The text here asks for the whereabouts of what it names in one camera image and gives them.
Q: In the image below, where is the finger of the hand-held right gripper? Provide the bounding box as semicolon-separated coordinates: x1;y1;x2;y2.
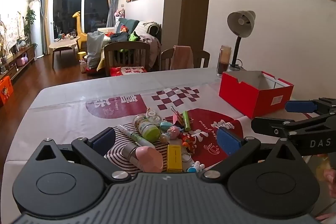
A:
285;97;336;115
251;112;336;139

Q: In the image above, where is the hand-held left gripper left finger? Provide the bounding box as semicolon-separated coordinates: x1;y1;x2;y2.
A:
31;127;132;184

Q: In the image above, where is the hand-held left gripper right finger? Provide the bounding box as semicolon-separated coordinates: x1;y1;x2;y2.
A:
201;127;305;184

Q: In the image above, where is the white marker pen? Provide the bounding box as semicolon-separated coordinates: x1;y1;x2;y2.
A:
117;124;156;149

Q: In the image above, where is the blue and white figure keychain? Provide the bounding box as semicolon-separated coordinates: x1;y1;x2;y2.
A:
187;162;205;173

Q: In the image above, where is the red figure keychain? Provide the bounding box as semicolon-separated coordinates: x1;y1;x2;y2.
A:
181;132;197;163

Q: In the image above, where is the green-capped small bottle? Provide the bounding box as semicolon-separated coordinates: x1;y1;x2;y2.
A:
133;114;161;143

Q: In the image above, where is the green tube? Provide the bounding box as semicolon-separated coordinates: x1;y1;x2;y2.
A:
183;111;191;131

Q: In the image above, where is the red cardboard box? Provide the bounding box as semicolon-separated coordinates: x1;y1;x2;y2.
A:
219;70;294;119

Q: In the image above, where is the pink heart-shaped gadget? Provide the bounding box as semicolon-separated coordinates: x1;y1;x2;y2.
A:
121;142;164;173

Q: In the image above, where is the clear correction tape dispenser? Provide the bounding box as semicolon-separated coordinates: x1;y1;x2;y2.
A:
146;109;161;125

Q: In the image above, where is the small yellow box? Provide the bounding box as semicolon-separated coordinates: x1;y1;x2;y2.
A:
167;144;183;173

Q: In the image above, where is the small pastel toy figure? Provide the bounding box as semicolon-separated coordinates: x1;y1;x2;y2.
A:
161;126;182;143

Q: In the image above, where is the pink binder clip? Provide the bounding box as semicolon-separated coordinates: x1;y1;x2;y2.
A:
171;106;184;126

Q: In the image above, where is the person's right hand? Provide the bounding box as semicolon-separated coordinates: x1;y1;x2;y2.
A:
323;168;336;189

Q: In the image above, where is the red printed seat cushion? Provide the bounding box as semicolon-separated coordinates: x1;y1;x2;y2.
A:
110;66;147;76

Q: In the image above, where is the glass jar with dark liquid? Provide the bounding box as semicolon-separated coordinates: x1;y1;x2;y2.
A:
217;45;232;77

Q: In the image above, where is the grey plastic bag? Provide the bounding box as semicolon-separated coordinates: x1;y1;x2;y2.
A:
86;31;105;69

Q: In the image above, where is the wooden dining chair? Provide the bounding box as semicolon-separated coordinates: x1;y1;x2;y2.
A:
160;48;210;71
104;41;151;77

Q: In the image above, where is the pink towel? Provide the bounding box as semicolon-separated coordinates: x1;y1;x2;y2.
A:
170;46;194;70

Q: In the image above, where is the grey desk lamp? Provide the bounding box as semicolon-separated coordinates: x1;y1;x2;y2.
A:
227;10;256;72

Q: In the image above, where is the wooden coffee table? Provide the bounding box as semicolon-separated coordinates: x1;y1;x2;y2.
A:
49;36;80;68

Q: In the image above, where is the yellow giraffe toy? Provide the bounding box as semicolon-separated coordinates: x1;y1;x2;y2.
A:
72;11;88;52

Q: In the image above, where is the orange printed box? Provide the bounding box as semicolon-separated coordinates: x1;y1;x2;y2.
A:
0;76;14;106

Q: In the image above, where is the pink small bag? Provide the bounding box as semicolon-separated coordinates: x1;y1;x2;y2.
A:
16;53;29;67

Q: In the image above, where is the sofa with clothes pile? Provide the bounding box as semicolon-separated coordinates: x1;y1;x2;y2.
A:
98;18;162;69

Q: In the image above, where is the wooden tv cabinet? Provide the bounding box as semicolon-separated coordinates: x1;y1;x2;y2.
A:
0;46;36;83

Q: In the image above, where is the white standing air conditioner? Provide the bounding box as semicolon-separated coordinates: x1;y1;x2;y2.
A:
29;0;45;59

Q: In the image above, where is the brown wooden door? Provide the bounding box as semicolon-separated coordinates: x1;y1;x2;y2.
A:
178;0;213;67

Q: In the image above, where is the glass balcony door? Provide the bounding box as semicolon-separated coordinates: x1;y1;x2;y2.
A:
52;0;109;42

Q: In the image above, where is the green potted plant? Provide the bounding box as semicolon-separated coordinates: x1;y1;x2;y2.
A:
25;9;37;43

